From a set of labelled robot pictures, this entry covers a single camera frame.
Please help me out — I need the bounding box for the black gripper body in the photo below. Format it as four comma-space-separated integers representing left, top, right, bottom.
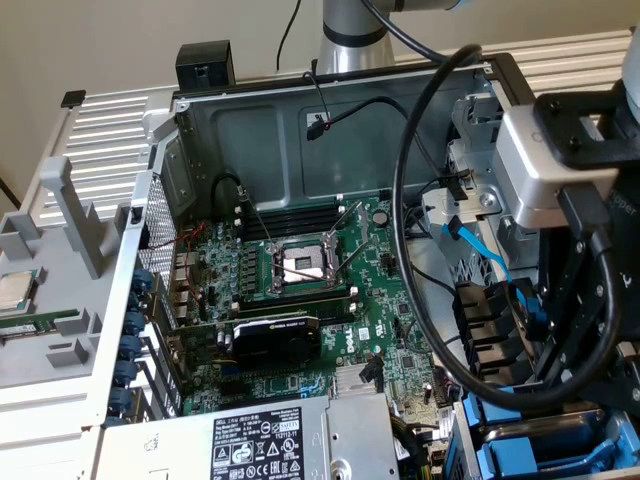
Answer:
607, 167, 640, 351

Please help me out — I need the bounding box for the blue SATA wire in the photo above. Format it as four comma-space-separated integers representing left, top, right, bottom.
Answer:
442, 214, 546, 342

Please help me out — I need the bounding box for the blue disk carrier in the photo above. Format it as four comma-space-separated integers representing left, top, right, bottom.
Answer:
474, 424, 629, 476

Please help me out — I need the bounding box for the metal disk bay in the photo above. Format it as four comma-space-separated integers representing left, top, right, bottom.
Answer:
447, 364, 640, 480

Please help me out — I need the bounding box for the green motherboard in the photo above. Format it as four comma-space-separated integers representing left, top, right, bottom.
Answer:
169, 194, 454, 454

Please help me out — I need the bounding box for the thin metal locking lever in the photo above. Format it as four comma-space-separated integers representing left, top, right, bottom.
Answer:
333, 237, 374, 279
238, 185, 276, 249

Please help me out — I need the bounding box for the black RAM slot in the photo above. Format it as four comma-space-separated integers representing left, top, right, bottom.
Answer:
233, 285, 359, 310
239, 195, 347, 224
234, 299, 360, 325
234, 207, 346, 240

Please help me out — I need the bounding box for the metal socket cover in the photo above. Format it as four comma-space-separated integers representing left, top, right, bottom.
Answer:
325, 199, 372, 247

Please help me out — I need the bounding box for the black power connector plug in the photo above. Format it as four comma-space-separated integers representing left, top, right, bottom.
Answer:
333, 364, 387, 400

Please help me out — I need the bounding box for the CPU socket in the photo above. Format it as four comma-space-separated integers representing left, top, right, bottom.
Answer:
264, 234, 347, 297

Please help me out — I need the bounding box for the black graphics card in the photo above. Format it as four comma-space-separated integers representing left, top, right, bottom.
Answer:
164, 310, 322, 372

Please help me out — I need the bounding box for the open PC case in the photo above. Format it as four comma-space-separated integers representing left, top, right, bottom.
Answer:
82, 52, 640, 480

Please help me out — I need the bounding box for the grey power supply unit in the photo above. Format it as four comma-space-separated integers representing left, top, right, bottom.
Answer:
99, 392, 401, 480

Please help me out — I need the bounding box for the black box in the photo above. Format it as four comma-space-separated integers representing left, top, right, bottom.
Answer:
175, 41, 236, 95

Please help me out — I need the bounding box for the grey parts rack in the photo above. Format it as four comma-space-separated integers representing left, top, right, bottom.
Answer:
0, 155, 132, 394

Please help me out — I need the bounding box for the green RAM stick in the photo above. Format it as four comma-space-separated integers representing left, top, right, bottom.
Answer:
0, 308, 81, 341

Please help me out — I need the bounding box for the white rack base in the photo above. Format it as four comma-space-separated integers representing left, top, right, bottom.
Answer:
0, 372, 109, 480

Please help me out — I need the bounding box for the silver CPU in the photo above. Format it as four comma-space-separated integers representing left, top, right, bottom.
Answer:
0, 269, 39, 314

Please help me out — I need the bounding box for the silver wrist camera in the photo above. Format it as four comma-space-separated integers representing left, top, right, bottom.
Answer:
492, 107, 622, 229

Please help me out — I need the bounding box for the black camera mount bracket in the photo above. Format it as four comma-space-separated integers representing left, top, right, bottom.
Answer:
532, 89, 640, 171

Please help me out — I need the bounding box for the thick black camera cable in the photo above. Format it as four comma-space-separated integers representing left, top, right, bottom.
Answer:
358, 0, 625, 409

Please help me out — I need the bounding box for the braided power cable bundle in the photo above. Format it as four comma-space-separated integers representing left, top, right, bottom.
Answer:
390, 415, 447, 480

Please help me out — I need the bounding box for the black cable with connector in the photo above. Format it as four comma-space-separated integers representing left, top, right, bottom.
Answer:
304, 95, 474, 201

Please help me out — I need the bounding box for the looped black cable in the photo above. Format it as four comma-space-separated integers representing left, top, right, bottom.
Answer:
211, 172, 251, 221

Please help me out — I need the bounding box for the thin black hanging cable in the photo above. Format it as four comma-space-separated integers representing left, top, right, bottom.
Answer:
276, 0, 302, 72

